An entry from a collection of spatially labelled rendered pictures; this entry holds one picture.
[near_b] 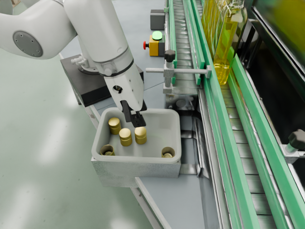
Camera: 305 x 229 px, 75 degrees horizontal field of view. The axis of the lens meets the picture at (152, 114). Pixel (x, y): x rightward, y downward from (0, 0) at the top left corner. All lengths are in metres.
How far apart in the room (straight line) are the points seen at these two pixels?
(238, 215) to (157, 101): 0.48
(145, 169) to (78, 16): 0.37
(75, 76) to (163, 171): 0.48
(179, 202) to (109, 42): 0.40
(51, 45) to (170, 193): 0.42
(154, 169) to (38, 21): 0.39
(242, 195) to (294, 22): 0.40
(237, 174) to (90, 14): 0.34
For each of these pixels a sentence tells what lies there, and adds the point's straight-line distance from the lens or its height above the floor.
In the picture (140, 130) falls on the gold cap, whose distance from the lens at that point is 0.57.
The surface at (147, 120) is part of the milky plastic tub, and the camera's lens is 0.60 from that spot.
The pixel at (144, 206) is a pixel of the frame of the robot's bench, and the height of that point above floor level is 0.20.
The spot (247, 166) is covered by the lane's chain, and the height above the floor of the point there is 0.88.
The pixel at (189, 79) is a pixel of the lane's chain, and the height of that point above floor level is 0.88.
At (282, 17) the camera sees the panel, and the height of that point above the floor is 1.06.
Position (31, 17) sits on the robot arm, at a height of 1.14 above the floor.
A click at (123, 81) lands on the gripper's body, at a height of 1.03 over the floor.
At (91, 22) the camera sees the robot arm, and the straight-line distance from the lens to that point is 0.35.
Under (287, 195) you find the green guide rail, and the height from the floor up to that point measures 0.95.
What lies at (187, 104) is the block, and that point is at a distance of 0.60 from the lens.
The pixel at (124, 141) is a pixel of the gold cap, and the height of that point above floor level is 0.79.
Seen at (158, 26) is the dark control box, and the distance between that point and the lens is 1.21.
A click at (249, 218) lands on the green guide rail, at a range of 0.34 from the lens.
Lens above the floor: 1.26
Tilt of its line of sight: 48 degrees down
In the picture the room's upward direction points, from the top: straight up
